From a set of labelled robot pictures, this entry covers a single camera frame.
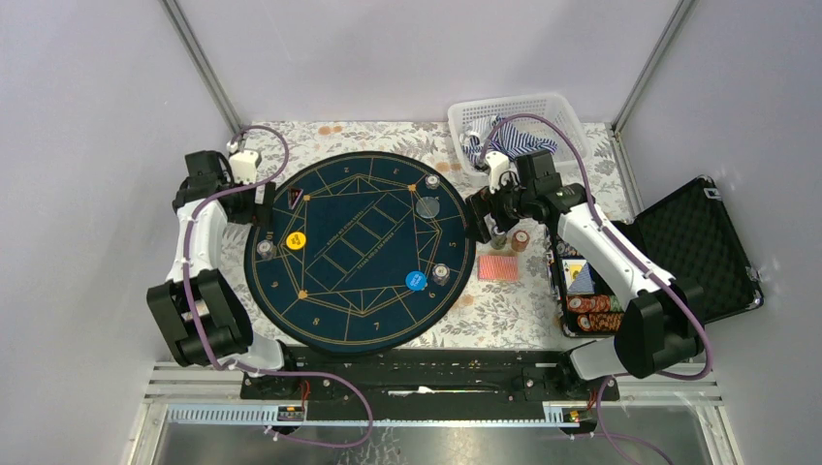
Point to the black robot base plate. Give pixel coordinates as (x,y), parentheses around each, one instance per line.
(419,385)

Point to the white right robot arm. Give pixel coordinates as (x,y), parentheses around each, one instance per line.
(658,329)

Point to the grey chip stack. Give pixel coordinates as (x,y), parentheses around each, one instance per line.
(432,182)
(440,274)
(265,250)

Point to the card box in case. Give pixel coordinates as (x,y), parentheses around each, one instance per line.
(577,277)

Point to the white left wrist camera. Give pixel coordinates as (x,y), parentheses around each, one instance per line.
(244,166)

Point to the clear triangular card cutter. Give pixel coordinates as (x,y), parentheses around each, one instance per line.
(294,196)

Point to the blue small blind button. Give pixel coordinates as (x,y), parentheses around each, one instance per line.
(416,280)

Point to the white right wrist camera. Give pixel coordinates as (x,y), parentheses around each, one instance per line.
(498,164)

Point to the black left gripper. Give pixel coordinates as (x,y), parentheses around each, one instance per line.
(257,212)

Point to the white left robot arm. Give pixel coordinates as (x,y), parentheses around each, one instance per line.
(198,313)

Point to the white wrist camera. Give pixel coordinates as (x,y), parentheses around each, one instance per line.
(498,164)
(244,166)

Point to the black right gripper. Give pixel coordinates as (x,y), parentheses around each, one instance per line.
(483,202)

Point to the clear dealer button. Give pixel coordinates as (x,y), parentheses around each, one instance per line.
(427,207)

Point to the green blue 50 chip stack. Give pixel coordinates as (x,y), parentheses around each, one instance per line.
(499,241)

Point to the red 5 chip stack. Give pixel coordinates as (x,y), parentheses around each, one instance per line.
(519,240)

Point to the round dark blue poker mat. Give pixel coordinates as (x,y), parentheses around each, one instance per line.
(344,293)

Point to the red chips in case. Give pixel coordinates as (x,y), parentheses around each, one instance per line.
(595,313)

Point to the blue white striped cloth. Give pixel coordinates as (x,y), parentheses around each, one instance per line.
(507,140)

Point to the red playing card deck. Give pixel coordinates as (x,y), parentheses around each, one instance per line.
(498,268)

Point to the black aluminium poker case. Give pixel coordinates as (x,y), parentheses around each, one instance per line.
(690,234)

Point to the yellow big blind button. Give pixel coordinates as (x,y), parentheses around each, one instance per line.
(295,240)

